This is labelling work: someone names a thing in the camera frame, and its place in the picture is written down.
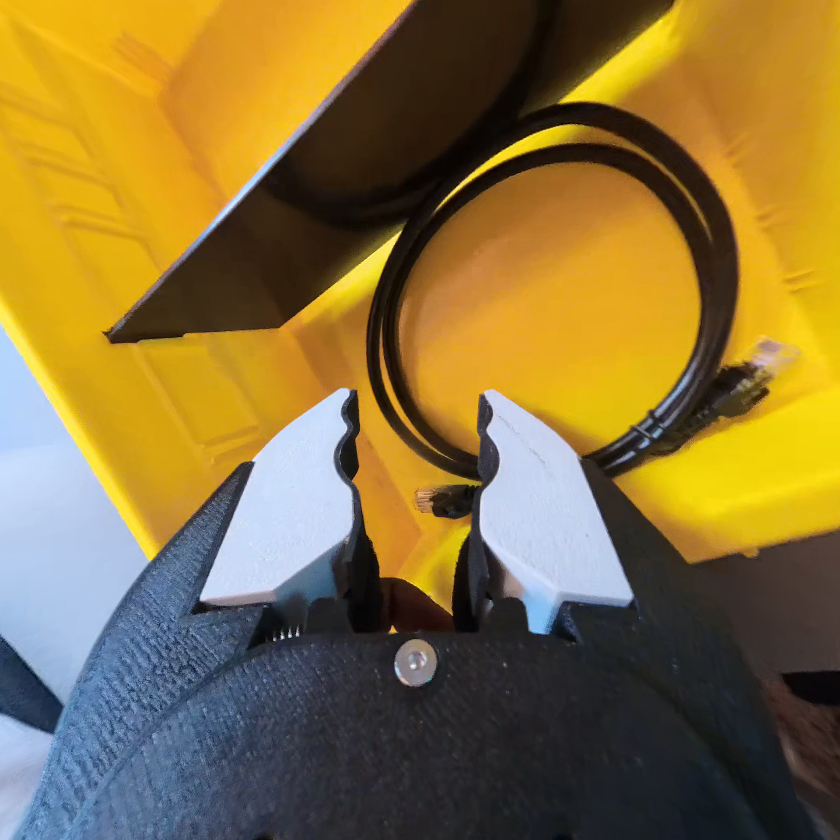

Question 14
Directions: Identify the black cable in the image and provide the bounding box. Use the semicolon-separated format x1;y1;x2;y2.
366;101;798;519

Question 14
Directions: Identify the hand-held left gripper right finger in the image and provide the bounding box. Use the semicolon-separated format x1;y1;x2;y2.
453;389;635;636

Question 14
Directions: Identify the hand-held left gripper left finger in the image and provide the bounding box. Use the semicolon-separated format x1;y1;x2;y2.
199;387;385;634

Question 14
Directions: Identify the yellow plastic bin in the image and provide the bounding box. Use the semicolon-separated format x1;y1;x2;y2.
0;0;840;608

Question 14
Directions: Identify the person's left hand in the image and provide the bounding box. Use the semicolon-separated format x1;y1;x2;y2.
384;577;455;634

